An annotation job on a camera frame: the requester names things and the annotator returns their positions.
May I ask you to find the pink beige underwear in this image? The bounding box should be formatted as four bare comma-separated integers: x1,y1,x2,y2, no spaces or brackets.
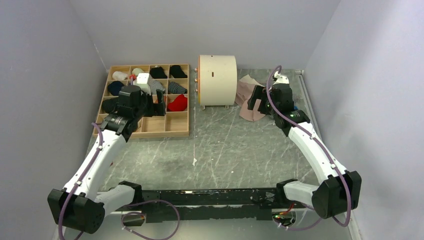
234,74,266,122

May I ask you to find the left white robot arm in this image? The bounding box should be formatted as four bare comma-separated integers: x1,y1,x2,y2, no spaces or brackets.
47,85,166,234

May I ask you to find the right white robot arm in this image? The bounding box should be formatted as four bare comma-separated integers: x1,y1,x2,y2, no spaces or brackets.
247,83,362,219

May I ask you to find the grey striped underwear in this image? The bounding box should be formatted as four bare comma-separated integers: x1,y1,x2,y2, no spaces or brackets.
292,94,302,105

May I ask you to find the grey rolled sock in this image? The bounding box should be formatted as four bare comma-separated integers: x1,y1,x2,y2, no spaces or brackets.
148,79,166,95

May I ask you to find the striped dark rolled sock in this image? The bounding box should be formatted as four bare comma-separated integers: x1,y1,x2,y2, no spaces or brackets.
168,81,188,95

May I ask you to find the wooden compartment tray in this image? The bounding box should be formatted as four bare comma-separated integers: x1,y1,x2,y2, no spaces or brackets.
100,63,190,139

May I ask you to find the navy rolled sock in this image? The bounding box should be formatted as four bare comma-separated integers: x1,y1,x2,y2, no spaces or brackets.
106,80,125,96

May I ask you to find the red rolled sock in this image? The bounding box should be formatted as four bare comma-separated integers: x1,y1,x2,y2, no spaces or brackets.
167,94,188,112

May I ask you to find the black ribbed rolled sock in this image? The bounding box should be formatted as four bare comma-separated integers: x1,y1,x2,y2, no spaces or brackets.
100,97,119,114

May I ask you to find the black rolled sock right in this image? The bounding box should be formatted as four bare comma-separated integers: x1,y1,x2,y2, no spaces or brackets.
169,65,188,79

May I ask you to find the white rolled sock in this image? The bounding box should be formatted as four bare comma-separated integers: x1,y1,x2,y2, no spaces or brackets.
111,71,128,81

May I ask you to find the cream rolled sock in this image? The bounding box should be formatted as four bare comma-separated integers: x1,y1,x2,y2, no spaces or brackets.
131,67,144,77

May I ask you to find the cream cylindrical drum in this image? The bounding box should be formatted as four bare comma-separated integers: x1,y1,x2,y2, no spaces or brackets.
195,54,238,110

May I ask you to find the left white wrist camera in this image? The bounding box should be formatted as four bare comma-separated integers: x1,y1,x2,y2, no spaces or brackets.
133,72,152,95

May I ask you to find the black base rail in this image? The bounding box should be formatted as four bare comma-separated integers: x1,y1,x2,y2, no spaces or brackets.
117,187,303,223

